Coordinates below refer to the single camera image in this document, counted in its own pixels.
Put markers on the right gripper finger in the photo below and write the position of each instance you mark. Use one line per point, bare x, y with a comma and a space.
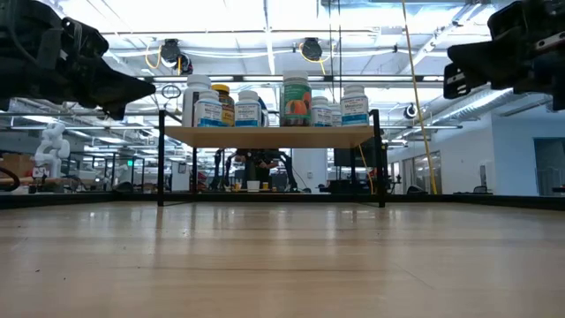
457, 81
494, 57

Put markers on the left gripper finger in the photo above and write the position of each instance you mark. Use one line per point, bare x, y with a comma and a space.
115, 86
110, 110

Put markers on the large white pill bottle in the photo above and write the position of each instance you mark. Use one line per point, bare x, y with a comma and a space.
194, 86

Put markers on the amber bottle yellow cap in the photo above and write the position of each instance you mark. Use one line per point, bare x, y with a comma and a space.
227, 106

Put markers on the clear gummies bottle white cap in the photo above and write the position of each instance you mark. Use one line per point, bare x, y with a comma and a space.
296, 101

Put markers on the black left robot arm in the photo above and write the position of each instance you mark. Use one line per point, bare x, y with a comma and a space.
17, 53

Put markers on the black background robot arm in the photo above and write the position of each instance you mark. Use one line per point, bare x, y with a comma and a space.
219, 170
290, 170

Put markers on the wooden shelf black metal legs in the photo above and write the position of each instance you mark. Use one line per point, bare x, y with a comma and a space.
265, 137

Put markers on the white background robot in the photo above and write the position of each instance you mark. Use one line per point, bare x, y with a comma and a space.
53, 146

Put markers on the long ceiling light strip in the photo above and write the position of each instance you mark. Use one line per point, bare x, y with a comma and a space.
388, 78

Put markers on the white background cabinet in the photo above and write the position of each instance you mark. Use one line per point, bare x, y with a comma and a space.
180, 176

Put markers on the brown cardboard box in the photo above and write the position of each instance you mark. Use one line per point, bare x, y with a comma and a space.
15, 164

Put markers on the black perforated computer case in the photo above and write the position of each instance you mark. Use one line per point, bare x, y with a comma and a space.
353, 156

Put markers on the person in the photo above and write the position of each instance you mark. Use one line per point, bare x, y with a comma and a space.
256, 170

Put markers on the white cup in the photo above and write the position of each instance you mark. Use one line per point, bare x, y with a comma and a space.
253, 186

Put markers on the silver ventilation duct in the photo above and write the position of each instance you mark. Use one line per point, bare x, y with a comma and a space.
476, 108

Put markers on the black metal rig frame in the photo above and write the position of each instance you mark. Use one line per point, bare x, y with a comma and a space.
88, 199

